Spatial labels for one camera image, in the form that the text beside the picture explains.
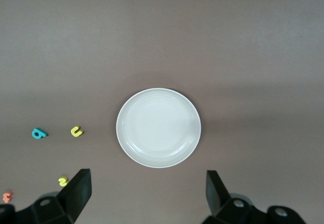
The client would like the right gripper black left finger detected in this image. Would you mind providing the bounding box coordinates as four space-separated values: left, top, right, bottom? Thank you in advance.
0 168 92 224

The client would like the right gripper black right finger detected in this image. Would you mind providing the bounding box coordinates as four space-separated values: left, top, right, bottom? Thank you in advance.
201 170 307 224

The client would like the yellow foam letter u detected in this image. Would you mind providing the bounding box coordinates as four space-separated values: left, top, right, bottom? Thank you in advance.
70 125 85 137

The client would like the teal foam letter g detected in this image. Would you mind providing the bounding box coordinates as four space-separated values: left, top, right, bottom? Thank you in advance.
31 127 49 140

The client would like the beige round plate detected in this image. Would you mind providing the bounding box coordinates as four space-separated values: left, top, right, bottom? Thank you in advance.
115 88 202 169

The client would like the brown table mat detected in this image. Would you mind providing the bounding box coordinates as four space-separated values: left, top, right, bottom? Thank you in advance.
0 0 324 224

